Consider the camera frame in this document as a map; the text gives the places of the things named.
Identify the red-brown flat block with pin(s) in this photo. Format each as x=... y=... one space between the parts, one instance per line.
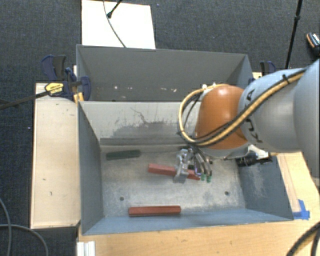
x=160 y=169
x=154 y=211

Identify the grey metal bin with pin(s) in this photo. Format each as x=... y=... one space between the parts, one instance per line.
x=150 y=190

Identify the black cylinder on white bracket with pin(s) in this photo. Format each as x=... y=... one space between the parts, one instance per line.
x=247 y=160

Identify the dark green flat block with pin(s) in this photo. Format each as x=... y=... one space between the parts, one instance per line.
x=123 y=155

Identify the pale wood flat board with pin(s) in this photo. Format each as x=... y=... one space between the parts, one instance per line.
x=56 y=162

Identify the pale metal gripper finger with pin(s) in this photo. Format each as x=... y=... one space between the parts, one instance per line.
x=180 y=178
x=180 y=161

